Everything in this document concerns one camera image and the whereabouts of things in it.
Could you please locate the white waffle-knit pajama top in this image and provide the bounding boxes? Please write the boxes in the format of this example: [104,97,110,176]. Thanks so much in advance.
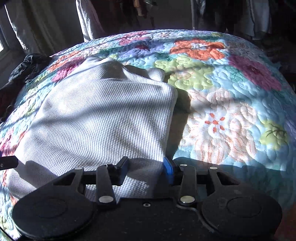
[6,57,178,199]

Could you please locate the dark blue clothes pile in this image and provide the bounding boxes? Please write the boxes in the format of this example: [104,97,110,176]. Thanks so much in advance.
[1,53,52,99]

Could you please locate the hanging clothes on rack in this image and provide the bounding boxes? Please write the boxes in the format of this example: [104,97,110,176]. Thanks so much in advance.
[191,1,277,41]

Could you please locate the floral quilted bedspread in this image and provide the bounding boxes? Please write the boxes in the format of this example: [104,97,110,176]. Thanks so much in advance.
[1,30,295,240]

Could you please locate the hanging white towel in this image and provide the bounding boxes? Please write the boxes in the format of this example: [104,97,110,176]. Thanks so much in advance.
[75,0,105,42]

